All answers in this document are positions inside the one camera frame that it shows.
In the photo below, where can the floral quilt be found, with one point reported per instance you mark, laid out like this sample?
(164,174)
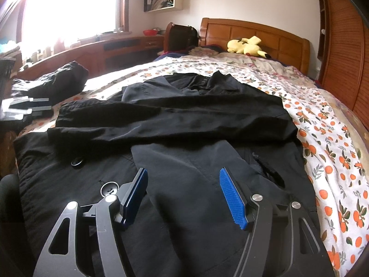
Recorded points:
(259,63)

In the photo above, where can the red bowl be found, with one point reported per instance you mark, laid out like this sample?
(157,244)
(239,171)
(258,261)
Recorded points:
(150,32)

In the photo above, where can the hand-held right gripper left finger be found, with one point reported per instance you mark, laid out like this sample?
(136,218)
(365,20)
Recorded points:
(135,190)

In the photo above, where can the wooden desk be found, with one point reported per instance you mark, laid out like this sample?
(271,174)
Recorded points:
(121,52)

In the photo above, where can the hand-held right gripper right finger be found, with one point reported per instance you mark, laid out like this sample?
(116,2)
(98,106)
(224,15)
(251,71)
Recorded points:
(233,199)

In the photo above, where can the yellow plush toy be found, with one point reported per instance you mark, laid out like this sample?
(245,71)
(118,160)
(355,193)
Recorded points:
(245,47)

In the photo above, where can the black coat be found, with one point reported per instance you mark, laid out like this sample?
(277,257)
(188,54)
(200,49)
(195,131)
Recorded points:
(187,121)

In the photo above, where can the wooden slatted wardrobe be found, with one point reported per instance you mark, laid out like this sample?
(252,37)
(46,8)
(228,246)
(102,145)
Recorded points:
(346,49)

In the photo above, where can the orange fruit print bed sheet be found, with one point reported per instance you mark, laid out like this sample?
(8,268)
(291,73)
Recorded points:
(331,155)

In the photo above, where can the stack of papers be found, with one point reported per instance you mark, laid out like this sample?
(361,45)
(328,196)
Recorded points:
(163,1)

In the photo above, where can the pink thermos bottle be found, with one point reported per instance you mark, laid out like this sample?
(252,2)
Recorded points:
(59,46)

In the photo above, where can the black binder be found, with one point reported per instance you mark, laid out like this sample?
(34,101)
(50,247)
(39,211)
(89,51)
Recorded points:
(148,1)

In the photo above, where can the pile of dark folded clothes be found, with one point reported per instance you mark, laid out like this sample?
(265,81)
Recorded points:
(57,78)

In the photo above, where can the window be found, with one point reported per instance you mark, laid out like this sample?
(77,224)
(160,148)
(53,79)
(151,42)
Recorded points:
(72,5)

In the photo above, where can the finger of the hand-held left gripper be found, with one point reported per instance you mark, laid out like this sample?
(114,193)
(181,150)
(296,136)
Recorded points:
(28,113)
(26,102)

